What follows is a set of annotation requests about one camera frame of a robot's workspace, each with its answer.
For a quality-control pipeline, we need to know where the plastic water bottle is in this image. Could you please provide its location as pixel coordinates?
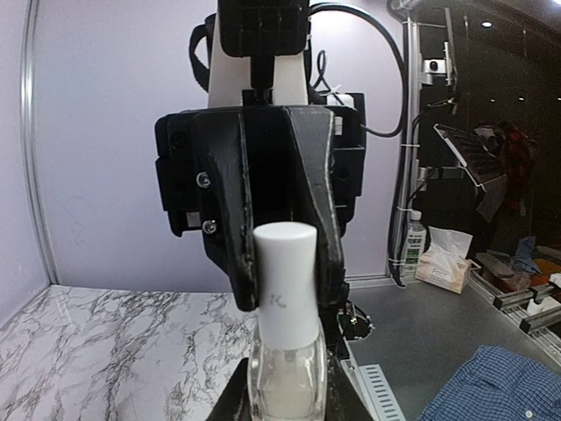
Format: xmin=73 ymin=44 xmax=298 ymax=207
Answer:
xmin=401 ymin=210 xmax=427 ymax=279

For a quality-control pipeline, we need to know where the left aluminium frame post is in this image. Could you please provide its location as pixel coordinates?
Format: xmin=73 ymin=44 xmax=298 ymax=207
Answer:
xmin=19 ymin=0 xmax=60 ymax=285

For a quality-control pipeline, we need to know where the right aluminium frame post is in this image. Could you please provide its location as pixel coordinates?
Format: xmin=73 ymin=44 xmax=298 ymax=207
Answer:
xmin=387 ymin=1 xmax=422 ymax=289

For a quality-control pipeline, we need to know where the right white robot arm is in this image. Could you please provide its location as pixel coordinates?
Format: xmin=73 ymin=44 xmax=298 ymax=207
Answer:
xmin=155 ymin=1 xmax=366 ymax=311

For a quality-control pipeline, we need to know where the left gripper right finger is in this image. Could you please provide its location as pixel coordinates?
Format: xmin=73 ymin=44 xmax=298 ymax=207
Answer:
xmin=324 ymin=351 xmax=373 ymax=421

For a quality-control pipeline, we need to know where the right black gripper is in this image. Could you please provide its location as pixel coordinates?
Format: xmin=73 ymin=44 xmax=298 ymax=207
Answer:
xmin=155 ymin=93 xmax=366 ymax=311

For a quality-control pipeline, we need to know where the front aluminium rail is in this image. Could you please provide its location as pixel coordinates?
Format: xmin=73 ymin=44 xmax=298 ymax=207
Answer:
xmin=341 ymin=302 xmax=408 ymax=421

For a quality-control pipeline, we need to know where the aluminium frame post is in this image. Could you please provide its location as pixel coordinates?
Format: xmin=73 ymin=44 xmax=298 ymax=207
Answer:
xmin=19 ymin=0 xmax=60 ymax=285
xmin=387 ymin=1 xmax=422 ymax=289

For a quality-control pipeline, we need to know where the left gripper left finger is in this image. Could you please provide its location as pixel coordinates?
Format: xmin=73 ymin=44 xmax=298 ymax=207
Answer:
xmin=211 ymin=358 xmax=252 ymax=421

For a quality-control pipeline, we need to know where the blue checkered shirt body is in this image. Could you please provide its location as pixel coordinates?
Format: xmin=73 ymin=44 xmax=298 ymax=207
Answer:
xmin=418 ymin=346 xmax=560 ymax=420

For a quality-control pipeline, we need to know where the clear nail polish bottle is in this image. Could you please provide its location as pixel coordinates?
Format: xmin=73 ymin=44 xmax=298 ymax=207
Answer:
xmin=247 ymin=222 xmax=328 ymax=420

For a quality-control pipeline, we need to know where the tissue box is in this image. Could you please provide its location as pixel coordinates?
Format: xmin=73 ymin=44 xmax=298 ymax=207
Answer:
xmin=415 ymin=226 xmax=472 ymax=295

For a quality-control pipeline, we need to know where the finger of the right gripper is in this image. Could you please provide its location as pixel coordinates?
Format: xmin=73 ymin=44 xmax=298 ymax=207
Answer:
xmin=281 ymin=105 xmax=344 ymax=307

